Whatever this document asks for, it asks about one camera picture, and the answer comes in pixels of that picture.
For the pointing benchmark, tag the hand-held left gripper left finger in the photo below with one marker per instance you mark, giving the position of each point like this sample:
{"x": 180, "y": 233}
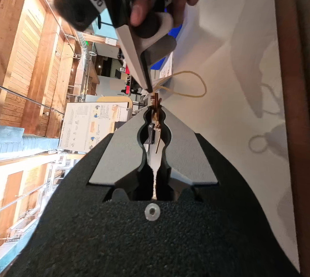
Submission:
{"x": 116, "y": 160}

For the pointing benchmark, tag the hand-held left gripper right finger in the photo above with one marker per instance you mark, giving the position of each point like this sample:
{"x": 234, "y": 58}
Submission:
{"x": 189, "y": 160}

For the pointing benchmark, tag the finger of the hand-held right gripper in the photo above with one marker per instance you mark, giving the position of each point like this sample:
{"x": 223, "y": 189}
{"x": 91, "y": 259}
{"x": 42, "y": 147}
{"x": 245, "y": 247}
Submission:
{"x": 132, "y": 56}

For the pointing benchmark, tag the small wooden model part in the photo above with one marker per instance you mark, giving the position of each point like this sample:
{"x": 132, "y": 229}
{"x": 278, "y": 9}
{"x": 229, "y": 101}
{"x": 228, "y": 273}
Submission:
{"x": 156, "y": 104}

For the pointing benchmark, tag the tan rubber band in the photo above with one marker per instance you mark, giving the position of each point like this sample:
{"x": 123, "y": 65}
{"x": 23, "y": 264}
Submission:
{"x": 205, "y": 89}

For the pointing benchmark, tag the wooden model assembly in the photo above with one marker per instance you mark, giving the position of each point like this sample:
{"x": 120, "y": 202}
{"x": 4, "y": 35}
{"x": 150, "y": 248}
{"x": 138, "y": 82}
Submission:
{"x": 158, "y": 143}

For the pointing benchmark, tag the black model kit box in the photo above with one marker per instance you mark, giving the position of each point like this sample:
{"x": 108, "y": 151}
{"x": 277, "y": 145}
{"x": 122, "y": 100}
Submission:
{"x": 150, "y": 136}

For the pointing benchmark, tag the white instruction booklet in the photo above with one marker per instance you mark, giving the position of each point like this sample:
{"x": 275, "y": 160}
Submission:
{"x": 167, "y": 68}

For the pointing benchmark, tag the plywood instruction board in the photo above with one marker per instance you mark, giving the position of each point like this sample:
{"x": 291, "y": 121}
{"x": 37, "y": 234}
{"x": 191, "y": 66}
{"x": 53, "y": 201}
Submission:
{"x": 92, "y": 124}

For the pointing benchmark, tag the blue plastic bin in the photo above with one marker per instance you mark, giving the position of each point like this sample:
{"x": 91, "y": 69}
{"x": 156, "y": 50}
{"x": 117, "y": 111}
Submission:
{"x": 175, "y": 33}

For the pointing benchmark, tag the silver ventilation duct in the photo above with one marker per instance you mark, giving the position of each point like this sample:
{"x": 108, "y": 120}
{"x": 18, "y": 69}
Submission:
{"x": 24, "y": 141}

